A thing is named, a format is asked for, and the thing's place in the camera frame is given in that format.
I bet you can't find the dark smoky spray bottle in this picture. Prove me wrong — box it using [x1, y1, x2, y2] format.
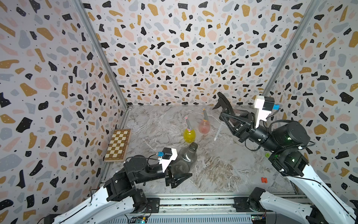
[171, 142, 198, 175]

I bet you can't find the pink transparent spray bottle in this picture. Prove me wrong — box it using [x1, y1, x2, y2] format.
[199, 119, 211, 134]

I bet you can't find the yellow spray bottle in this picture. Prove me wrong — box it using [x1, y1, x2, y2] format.
[183, 129, 196, 143]

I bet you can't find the black spray nozzle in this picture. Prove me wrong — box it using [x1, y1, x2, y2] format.
[213, 91, 235, 141]

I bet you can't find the grey yellow spray nozzle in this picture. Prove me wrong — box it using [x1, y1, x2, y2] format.
[203, 109, 208, 122]

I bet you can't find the grey pink spray nozzle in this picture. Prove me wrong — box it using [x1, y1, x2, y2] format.
[185, 117, 193, 131]

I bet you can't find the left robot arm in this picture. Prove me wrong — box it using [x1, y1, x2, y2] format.
[44, 155, 192, 224]

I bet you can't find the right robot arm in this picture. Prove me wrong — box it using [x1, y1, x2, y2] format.
[220, 108, 358, 224]

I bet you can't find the small red block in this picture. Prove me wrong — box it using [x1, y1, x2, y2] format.
[261, 177, 268, 183]

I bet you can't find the wooden chess board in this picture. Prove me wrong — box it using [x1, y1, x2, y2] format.
[103, 129, 131, 162]

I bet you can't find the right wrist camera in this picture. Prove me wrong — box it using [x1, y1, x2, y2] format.
[254, 96, 280, 128]

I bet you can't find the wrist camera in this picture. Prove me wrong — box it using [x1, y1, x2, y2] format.
[254, 96, 280, 128]
[158, 147, 178, 173]

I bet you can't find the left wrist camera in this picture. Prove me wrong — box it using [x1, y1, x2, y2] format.
[158, 147, 178, 173]

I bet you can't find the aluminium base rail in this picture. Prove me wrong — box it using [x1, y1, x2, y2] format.
[106, 193, 308, 224]

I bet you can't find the aluminium frame post right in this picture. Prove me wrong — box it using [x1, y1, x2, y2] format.
[262, 0, 321, 97]

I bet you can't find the aluminium frame post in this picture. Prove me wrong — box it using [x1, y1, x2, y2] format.
[72, 0, 129, 112]
[262, 0, 321, 97]

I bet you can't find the aluminium frame post left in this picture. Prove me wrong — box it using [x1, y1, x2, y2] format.
[72, 0, 129, 112]

